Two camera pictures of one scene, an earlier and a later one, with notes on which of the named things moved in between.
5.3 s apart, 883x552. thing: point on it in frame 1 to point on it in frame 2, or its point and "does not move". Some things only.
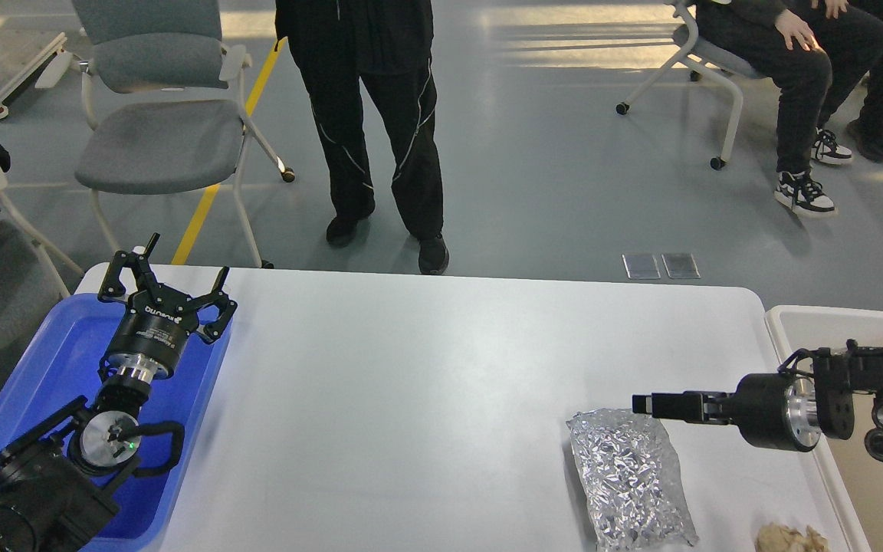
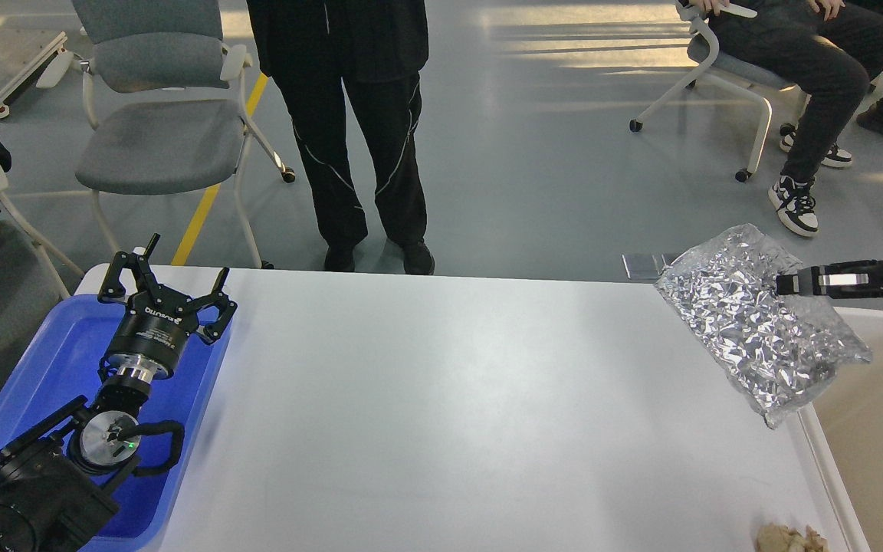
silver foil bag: x=632 y=483 to x=780 y=352
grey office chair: x=165 y=110 does not move
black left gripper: x=152 y=336 does not move
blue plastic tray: x=57 y=361 does not move
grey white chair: x=704 y=57 to x=719 y=68
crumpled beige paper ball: x=775 y=537 does not move
